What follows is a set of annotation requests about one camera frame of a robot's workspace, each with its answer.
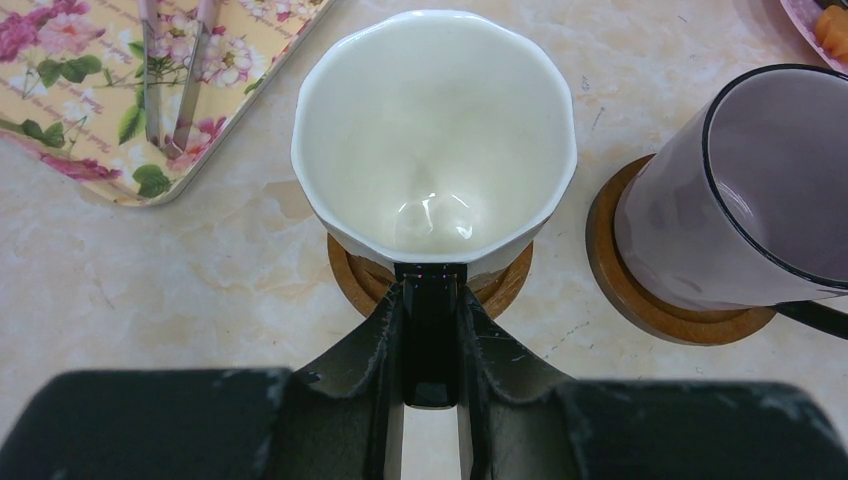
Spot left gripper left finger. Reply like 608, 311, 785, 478
1, 286, 403, 479

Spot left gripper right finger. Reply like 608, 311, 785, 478
456, 288, 847, 479

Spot brown round coaster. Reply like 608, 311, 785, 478
327, 234, 533, 319
585, 155, 776, 346

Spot black mug white inside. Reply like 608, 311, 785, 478
291, 9, 578, 409

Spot grey mug black handle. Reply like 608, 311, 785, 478
613, 63, 847, 339

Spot floral rectangular tray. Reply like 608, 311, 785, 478
1, 1, 331, 207

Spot pink silicone tongs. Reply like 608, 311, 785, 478
137, 1, 220, 159

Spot orange flower-shaped cookie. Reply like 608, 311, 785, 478
813, 1, 847, 62

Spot pink three-tier cake stand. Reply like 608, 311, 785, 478
779, 0, 847, 74

